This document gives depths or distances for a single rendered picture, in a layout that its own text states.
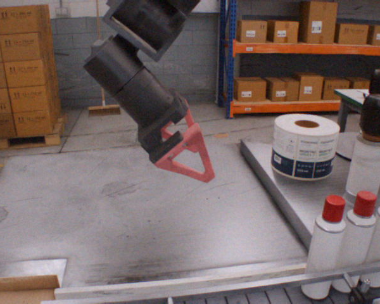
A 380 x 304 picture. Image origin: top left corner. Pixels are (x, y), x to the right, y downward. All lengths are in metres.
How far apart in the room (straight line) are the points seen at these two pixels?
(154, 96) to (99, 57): 0.08
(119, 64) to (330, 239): 0.43
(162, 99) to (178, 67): 4.51
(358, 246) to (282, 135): 0.50
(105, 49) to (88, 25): 4.49
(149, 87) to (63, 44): 4.58
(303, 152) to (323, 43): 3.63
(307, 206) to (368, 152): 0.21
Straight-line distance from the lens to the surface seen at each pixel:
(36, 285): 0.81
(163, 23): 0.40
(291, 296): 0.70
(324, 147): 1.07
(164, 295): 0.57
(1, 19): 3.60
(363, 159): 0.94
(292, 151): 1.06
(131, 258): 0.84
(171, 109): 0.41
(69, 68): 5.01
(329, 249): 0.63
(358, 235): 0.65
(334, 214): 0.60
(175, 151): 0.39
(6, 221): 1.06
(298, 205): 0.96
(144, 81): 0.42
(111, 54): 0.41
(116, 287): 0.66
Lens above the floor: 1.38
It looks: 24 degrees down
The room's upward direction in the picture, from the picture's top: straight up
